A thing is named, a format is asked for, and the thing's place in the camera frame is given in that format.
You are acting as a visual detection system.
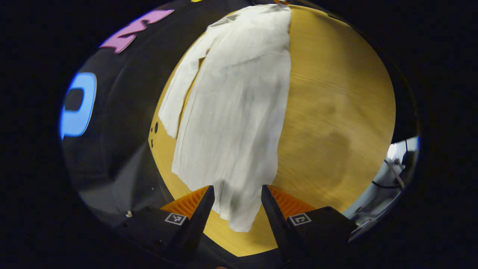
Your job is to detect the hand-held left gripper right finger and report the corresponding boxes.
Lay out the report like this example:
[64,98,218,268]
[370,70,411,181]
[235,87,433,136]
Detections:
[261,185,358,263]

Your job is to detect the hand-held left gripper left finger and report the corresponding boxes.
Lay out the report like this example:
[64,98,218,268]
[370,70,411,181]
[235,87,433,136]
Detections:
[114,185,215,263]

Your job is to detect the white jeans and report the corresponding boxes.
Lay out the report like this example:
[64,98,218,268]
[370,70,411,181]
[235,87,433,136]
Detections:
[158,4,292,233]

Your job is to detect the black backdrop cloth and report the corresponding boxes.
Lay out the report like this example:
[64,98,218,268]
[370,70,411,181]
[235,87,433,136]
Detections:
[59,0,262,258]

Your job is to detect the grey cable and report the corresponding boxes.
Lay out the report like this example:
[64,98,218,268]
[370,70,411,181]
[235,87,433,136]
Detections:
[384,159,406,189]

